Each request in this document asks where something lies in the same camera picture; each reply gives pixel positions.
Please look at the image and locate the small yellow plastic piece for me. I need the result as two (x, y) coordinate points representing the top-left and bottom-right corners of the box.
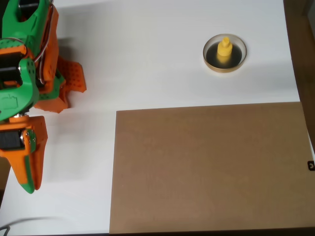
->
(217, 36), (233, 63)

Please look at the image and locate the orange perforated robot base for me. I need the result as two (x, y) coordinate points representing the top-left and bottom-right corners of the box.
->
(33, 56), (87, 115)

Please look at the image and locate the round gold metal tray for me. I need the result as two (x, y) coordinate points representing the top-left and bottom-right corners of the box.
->
(203, 33), (248, 74)

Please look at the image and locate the white sheet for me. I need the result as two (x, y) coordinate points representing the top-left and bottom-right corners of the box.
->
(0, 0), (301, 236)

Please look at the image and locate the brown fibreboard panel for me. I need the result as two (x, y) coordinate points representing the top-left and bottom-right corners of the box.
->
(109, 102), (315, 234)

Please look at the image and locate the thin black cable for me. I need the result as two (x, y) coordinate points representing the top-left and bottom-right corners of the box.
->
(0, 216), (65, 236)

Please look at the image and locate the red white black arm cable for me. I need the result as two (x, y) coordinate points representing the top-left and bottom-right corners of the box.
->
(34, 3), (55, 85)

